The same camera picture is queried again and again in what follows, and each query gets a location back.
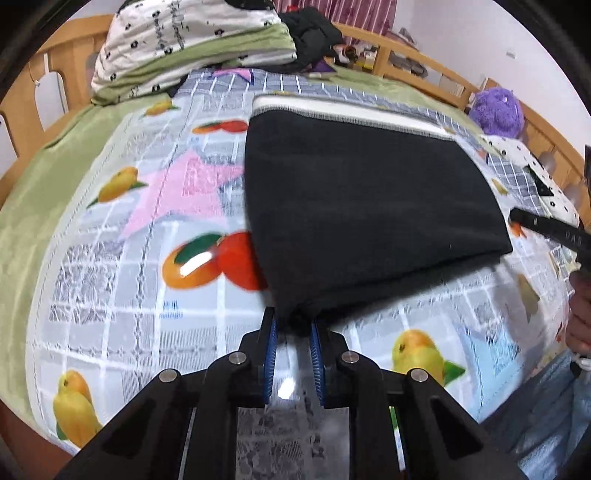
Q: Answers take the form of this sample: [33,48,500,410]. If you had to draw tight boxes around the person's right hand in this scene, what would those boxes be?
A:
[566,282,591,356]

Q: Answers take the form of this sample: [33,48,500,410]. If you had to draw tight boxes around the purple plush toy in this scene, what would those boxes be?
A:
[468,88,525,139]

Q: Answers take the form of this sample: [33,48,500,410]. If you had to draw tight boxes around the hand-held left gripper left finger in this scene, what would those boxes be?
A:
[51,307,278,480]

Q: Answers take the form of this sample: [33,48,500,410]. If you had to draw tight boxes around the folded white and green quilt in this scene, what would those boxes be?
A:
[91,0,298,104]

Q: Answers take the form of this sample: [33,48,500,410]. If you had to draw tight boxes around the black flat object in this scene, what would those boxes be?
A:
[526,166,556,197]

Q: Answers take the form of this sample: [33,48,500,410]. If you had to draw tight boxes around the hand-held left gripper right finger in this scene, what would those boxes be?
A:
[310,320,527,480]

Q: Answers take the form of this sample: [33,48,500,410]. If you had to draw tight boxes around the fruit printed checked blanket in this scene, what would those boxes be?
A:
[28,68,583,480]

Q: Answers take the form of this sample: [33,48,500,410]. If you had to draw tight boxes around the green bed sheet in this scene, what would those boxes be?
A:
[0,67,504,430]

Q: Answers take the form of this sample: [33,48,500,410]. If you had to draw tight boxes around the white pillow with black dots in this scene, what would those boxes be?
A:
[482,134,583,228]

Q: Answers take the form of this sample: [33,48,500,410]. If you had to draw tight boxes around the pile of black clothes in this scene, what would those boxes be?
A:
[277,9,347,75]

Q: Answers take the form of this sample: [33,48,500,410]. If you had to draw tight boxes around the red striped curtain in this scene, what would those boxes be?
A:
[323,0,398,36]

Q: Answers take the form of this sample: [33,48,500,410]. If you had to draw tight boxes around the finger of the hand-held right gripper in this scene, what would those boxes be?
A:
[508,208,585,254]

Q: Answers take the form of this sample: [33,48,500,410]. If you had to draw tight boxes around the black pants with white waistband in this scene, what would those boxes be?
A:
[243,95,513,333]

